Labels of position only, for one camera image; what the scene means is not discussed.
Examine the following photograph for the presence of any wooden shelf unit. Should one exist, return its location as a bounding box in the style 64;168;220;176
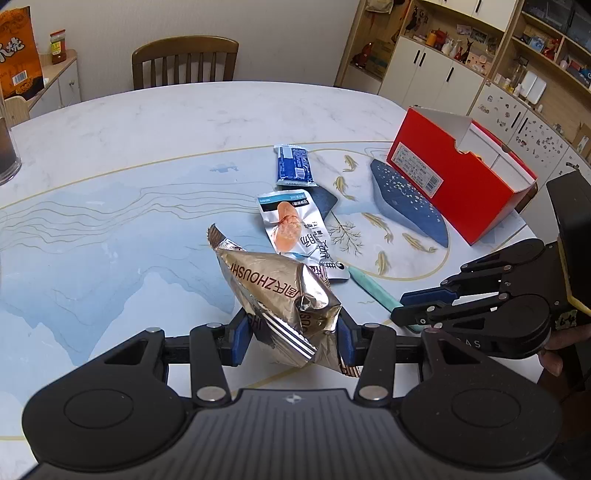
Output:
334;0;416;96

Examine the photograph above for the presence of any dark glass tumbler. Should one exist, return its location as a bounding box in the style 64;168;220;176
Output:
0;96;23;186

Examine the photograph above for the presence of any low white side cabinet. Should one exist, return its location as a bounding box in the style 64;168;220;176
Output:
27;48;82;119

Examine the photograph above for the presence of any white printed desktop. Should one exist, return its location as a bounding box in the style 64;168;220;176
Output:
0;80;555;480

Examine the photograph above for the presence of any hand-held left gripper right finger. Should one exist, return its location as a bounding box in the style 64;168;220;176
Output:
335;318;487;409

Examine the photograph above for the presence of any jar with red lid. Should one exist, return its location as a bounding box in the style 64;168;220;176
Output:
49;30;67;65

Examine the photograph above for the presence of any red cardboard box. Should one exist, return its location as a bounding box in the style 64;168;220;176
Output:
385;106;540;246

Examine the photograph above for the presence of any orange snack bag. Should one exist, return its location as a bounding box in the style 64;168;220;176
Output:
0;6;45;100

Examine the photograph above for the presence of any person's right hand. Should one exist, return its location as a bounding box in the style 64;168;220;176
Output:
538;322;591;377

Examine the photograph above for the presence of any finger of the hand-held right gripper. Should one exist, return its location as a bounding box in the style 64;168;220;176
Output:
400;248;512;307
390;292;502;332

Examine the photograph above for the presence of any upper white cabinet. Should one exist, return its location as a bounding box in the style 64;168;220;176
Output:
422;0;519;33

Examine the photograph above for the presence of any brown wooden chair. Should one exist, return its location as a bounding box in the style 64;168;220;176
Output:
514;182;540;214
131;35;240;91

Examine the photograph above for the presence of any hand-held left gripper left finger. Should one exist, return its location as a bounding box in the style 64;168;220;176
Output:
98;318;253;409

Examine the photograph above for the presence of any white and orange snack packet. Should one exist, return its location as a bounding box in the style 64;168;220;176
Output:
257;188;352;282

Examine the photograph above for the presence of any sticker-covered white cabinet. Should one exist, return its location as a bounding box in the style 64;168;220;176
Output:
466;80;591;186

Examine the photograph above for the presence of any light wooden chair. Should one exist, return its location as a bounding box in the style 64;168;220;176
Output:
2;95;31;127

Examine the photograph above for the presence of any blue snack packet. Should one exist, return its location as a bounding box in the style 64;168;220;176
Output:
273;144;319;189

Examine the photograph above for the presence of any white cabinet with black handles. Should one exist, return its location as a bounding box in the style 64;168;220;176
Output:
379;34;488;116

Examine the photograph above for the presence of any bronze foil snack bag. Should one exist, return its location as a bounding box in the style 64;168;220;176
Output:
206;223;361;378

